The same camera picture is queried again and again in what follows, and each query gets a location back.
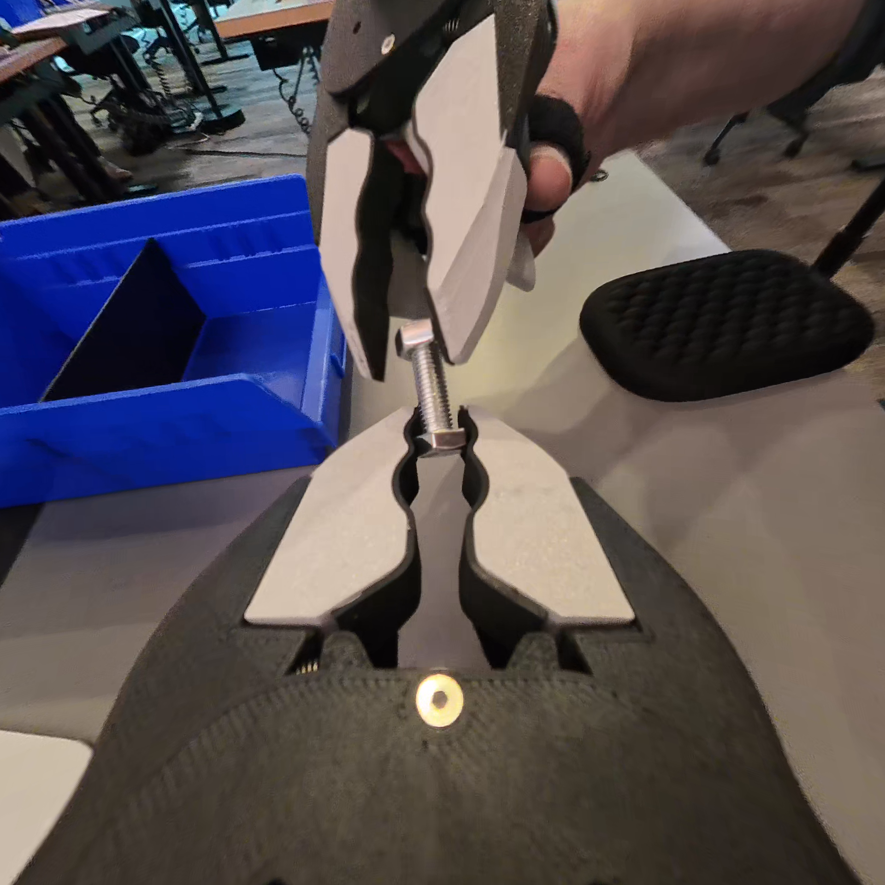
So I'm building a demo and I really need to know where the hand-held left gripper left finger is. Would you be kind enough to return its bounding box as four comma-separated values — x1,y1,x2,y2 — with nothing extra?
243,405,423,668

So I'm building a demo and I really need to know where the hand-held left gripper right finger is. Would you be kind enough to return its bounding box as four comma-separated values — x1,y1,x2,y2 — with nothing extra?
458,405,638,668

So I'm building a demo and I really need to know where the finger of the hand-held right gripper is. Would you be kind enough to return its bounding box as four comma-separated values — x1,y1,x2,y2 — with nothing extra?
319,128,424,383
404,14,538,365

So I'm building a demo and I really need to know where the silver hex bolt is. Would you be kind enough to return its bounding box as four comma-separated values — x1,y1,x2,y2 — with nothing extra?
395,321,471,460

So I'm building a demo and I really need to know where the person's right hand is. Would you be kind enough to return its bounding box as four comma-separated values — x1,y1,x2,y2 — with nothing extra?
522,0,706,257

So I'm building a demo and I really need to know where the wooden desk with boxes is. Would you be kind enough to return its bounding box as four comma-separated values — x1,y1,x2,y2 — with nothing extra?
214,0,336,42

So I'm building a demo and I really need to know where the blue plastic bin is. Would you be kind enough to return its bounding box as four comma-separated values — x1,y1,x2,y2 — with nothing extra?
0,173,347,509

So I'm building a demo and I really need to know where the black wrist rest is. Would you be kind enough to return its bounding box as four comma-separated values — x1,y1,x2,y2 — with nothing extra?
579,249,875,403

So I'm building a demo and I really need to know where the white metal stand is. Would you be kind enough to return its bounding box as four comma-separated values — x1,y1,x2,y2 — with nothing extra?
0,729,94,885

